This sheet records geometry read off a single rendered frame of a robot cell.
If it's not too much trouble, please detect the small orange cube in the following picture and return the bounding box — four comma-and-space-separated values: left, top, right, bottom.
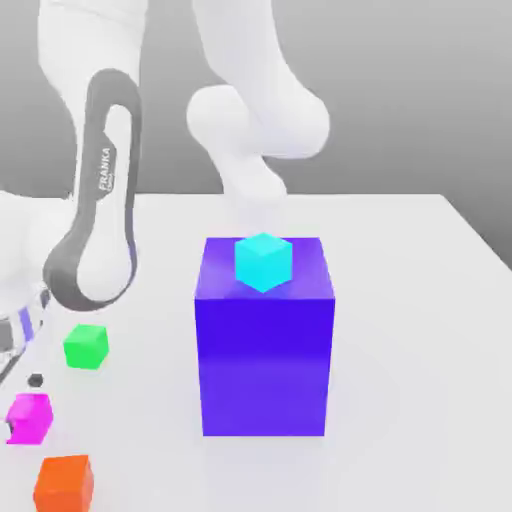
32, 454, 96, 512

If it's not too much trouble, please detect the small green cube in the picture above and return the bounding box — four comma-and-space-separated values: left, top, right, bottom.
62, 323, 110, 372

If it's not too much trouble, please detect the small magenta cube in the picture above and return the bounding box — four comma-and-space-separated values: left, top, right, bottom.
5, 392, 55, 446

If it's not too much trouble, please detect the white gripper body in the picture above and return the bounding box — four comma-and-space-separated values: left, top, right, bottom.
0, 350, 32, 406

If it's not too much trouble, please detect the small cyan cube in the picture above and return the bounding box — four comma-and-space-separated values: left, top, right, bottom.
233, 231, 294, 295

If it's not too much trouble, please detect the large blue box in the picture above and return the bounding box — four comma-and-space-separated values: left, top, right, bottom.
194, 236, 336, 438

